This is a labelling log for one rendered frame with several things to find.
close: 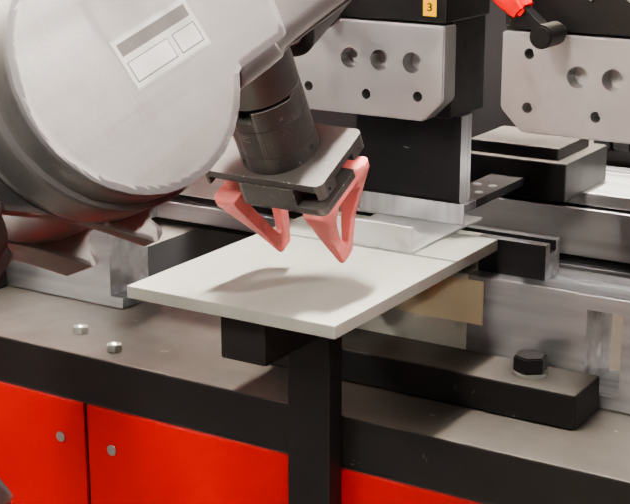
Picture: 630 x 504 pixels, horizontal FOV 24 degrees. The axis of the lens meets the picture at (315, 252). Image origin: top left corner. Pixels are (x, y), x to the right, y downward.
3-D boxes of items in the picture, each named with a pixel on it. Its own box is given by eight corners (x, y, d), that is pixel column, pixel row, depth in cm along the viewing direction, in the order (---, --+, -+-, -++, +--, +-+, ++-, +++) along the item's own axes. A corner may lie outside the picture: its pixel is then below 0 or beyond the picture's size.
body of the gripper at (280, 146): (251, 133, 109) (223, 53, 105) (368, 149, 104) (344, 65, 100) (206, 188, 106) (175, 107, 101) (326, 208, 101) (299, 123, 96)
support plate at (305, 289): (126, 298, 108) (126, 285, 108) (312, 221, 130) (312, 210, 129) (334, 340, 99) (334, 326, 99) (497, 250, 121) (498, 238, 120)
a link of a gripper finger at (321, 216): (311, 218, 113) (280, 123, 107) (392, 232, 110) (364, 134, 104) (269, 277, 109) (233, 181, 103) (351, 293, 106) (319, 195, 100)
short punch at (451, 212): (355, 212, 128) (356, 105, 125) (367, 208, 129) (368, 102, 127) (458, 228, 123) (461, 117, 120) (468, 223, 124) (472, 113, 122)
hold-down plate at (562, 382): (253, 361, 128) (252, 329, 127) (286, 344, 133) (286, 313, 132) (573, 431, 113) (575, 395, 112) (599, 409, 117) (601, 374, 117)
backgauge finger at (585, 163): (377, 220, 132) (377, 166, 131) (497, 167, 153) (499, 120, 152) (498, 238, 126) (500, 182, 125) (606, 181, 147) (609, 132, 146)
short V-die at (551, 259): (334, 246, 129) (334, 213, 128) (351, 238, 132) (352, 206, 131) (544, 281, 119) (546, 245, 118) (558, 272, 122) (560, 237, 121)
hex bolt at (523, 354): (507, 375, 117) (507, 356, 116) (521, 364, 119) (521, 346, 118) (539, 381, 115) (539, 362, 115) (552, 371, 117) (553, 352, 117)
